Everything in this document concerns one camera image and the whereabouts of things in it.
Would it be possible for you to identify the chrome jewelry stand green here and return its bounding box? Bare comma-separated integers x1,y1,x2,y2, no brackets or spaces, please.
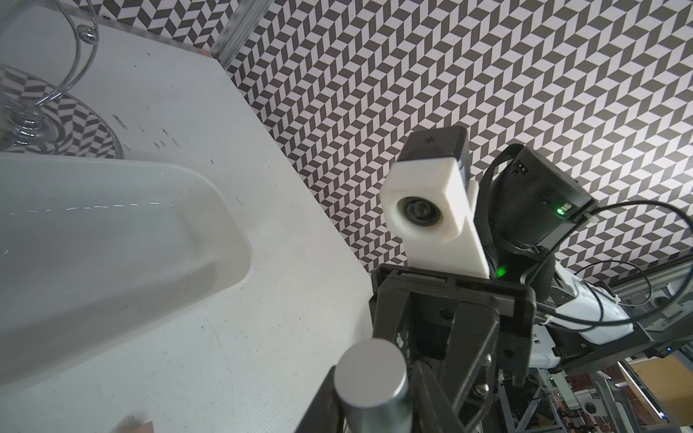
1,1,125,159

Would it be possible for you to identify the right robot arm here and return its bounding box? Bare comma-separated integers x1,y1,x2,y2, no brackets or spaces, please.
370,135,692,432

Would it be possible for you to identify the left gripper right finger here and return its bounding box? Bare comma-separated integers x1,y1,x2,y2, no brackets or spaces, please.
411,361,465,432

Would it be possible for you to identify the peach lipstick tube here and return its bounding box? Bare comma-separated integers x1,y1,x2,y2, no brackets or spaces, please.
110,415,155,433

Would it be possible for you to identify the white storage box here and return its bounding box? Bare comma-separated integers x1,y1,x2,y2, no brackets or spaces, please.
1,153,253,391

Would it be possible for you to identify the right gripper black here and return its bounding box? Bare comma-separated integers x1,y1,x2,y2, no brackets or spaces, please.
369,264,536,432

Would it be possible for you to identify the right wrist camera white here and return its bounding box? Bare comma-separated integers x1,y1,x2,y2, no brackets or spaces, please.
378,126,490,279

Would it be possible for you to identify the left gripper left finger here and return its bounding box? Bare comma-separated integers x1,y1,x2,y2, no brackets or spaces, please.
294,366,344,433

